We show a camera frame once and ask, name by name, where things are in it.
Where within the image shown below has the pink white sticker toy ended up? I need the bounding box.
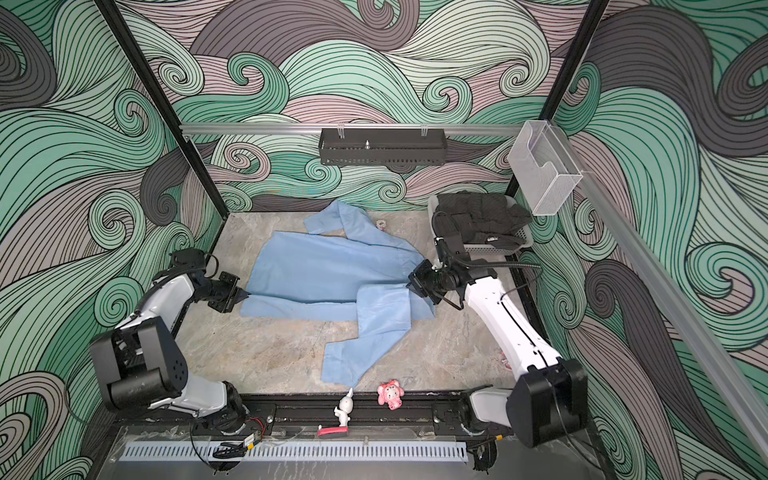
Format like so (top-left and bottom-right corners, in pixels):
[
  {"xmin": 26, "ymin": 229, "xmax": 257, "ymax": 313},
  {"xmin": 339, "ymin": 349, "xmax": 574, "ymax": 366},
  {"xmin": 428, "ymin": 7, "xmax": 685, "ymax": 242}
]
[{"xmin": 499, "ymin": 353, "xmax": 511, "ymax": 370}]

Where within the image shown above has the black right corner post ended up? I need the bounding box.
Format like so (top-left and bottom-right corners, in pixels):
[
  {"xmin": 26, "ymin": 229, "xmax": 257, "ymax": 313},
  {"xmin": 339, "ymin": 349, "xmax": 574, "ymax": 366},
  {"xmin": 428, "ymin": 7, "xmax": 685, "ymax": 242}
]
[{"xmin": 505, "ymin": 0, "xmax": 612, "ymax": 199}]

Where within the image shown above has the white figurine toy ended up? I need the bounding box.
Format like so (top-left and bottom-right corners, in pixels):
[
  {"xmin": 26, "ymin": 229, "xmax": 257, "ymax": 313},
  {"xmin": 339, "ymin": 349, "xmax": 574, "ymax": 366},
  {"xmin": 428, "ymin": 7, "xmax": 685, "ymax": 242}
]
[{"xmin": 334, "ymin": 388, "xmax": 354, "ymax": 428}]

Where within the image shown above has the aluminium right rail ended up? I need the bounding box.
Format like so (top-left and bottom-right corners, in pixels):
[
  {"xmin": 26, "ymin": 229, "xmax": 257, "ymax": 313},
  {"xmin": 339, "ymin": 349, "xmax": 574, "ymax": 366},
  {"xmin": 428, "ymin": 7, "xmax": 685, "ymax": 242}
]
[{"xmin": 550, "ymin": 125, "xmax": 767, "ymax": 459}]

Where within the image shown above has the black corner frame post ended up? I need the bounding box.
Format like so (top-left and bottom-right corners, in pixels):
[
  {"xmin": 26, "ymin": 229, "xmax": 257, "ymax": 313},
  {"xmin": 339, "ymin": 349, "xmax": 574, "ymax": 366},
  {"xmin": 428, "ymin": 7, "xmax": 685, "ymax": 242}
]
[{"xmin": 94, "ymin": 0, "xmax": 229, "ymax": 220}]

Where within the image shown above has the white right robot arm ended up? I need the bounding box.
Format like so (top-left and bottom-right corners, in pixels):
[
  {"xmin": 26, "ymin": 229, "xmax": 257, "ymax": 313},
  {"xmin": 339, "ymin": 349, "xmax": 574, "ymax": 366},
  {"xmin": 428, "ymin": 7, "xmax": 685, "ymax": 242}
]
[{"xmin": 408, "ymin": 227, "xmax": 589, "ymax": 448}]

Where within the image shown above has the pink pig toy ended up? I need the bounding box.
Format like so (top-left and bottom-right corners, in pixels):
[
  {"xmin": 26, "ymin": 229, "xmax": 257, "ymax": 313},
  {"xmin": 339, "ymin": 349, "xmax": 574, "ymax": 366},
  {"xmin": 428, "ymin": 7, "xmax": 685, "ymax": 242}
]
[{"xmin": 377, "ymin": 379, "xmax": 405, "ymax": 410}]

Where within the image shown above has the aluminium rail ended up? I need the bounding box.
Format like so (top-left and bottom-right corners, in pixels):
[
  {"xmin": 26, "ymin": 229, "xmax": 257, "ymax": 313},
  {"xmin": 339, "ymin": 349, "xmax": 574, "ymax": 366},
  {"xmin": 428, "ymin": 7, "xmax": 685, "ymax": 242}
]
[
  {"xmin": 550, "ymin": 125, "xmax": 767, "ymax": 459},
  {"xmin": 179, "ymin": 122, "xmax": 523, "ymax": 137}
]

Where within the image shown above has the white slotted cable duct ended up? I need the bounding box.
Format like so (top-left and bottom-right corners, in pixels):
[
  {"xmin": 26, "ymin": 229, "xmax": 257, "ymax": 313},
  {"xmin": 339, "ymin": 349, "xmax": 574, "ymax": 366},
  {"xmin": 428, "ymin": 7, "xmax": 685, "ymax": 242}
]
[{"xmin": 118, "ymin": 440, "xmax": 469, "ymax": 463}]

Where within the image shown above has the aluminium back rail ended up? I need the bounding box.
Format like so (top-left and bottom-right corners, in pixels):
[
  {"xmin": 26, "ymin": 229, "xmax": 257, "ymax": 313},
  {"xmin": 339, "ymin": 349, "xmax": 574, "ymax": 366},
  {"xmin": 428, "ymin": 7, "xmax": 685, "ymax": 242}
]
[{"xmin": 179, "ymin": 122, "xmax": 523, "ymax": 137}]

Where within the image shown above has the white plastic laundry basket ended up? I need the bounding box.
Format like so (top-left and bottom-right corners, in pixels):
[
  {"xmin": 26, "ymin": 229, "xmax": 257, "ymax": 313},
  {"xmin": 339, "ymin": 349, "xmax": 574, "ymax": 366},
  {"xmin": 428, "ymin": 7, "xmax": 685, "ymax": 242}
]
[{"xmin": 427, "ymin": 191, "xmax": 534, "ymax": 253}]

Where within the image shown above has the black perforated wall tray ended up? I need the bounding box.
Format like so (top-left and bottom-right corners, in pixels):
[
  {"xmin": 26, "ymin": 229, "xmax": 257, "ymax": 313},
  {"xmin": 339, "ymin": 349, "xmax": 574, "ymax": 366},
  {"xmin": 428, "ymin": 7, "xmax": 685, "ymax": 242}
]
[{"xmin": 318, "ymin": 129, "xmax": 448, "ymax": 167}]

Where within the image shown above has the clear plastic wall bin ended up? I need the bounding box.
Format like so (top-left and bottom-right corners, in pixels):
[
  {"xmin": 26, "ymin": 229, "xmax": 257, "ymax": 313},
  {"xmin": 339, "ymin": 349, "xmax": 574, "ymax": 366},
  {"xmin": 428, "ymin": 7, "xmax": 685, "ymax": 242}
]
[{"xmin": 507, "ymin": 120, "xmax": 583, "ymax": 217}]

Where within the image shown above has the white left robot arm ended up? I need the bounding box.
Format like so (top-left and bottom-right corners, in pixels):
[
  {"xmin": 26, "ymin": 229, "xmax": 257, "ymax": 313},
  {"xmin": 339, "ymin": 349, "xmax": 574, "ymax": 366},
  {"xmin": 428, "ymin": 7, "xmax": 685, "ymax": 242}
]
[{"xmin": 89, "ymin": 248, "xmax": 248, "ymax": 435}]

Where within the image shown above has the pink flat stick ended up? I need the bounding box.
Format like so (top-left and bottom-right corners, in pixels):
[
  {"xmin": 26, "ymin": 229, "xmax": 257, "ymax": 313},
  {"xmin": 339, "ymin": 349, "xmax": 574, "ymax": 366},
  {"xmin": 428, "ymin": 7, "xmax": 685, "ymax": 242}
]
[{"xmin": 317, "ymin": 426, "xmax": 349, "ymax": 439}]

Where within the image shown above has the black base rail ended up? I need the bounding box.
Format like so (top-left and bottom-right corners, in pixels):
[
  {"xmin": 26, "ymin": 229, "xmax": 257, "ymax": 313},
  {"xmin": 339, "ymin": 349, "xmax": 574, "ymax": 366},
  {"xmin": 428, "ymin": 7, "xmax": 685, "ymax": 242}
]
[{"xmin": 116, "ymin": 390, "xmax": 513, "ymax": 441}]

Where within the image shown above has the dark grey folded shirt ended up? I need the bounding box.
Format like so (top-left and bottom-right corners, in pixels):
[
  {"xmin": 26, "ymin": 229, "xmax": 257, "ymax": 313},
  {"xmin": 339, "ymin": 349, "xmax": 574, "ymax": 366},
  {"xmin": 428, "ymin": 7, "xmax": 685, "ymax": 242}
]
[{"xmin": 434, "ymin": 190, "xmax": 534, "ymax": 248}]

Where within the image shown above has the light blue long sleeve shirt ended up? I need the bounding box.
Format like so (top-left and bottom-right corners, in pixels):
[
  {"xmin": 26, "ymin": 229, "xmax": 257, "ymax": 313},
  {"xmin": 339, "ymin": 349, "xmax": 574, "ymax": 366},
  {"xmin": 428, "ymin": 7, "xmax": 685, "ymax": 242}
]
[{"xmin": 241, "ymin": 201, "xmax": 435, "ymax": 387}]

